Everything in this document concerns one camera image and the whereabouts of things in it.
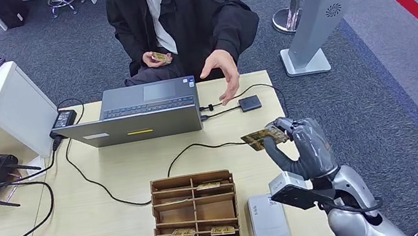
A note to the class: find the black square usb hub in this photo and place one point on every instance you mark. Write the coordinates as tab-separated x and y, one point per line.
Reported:
250	103

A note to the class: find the person's left hand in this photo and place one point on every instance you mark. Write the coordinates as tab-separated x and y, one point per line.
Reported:
225	64

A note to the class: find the black cabinet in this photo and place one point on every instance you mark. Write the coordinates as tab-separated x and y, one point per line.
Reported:
10	12

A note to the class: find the white desk shelf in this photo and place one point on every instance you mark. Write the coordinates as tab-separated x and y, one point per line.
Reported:
1	108

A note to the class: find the person's right hand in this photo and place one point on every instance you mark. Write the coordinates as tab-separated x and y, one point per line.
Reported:
148	60

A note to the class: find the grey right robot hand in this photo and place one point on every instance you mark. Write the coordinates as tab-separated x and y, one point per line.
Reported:
315	150

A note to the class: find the grey laptop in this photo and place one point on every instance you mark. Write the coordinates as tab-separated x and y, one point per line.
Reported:
130	127

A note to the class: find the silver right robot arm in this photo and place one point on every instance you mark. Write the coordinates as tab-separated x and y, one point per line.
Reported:
347	185

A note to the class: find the wooden card organizer box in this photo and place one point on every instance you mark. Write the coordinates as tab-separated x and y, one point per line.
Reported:
174	217

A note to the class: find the person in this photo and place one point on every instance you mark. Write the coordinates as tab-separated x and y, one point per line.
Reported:
192	10

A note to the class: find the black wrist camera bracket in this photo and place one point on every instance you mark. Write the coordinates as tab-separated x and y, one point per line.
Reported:
301	199

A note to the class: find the person's right forearm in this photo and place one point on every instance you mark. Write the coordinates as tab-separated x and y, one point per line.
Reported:
131	41

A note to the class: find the black laptop power adapter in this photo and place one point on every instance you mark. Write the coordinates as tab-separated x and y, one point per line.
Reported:
64	118

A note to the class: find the person's left forearm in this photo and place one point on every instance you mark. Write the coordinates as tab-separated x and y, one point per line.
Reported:
239	30

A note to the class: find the white card reader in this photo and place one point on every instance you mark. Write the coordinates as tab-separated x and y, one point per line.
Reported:
267	221

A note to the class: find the gold patterned card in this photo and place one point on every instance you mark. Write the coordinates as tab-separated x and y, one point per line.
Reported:
174	201
262	138
208	186
222	230
182	233
161	57

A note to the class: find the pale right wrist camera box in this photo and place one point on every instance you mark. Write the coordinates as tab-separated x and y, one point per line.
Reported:
286	180

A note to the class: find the silver kiosk stand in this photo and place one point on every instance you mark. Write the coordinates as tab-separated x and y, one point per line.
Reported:
318	11

